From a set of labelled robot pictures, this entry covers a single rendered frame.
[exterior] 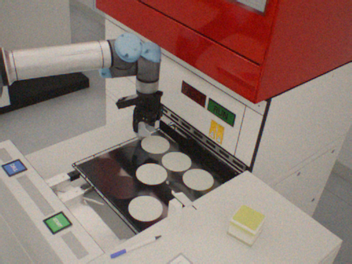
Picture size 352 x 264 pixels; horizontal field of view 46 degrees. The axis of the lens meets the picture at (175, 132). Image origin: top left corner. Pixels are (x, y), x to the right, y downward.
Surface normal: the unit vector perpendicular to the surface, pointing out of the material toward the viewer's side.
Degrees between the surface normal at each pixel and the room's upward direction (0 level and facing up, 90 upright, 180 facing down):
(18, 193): 0
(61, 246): 0
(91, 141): 0
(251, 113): 90
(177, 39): 90
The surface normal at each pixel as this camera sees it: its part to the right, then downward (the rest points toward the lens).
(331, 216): 0.10, -0.80
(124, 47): 0.33, -0.15
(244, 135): -0.75, 0.33
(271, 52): 0.65, 0.50
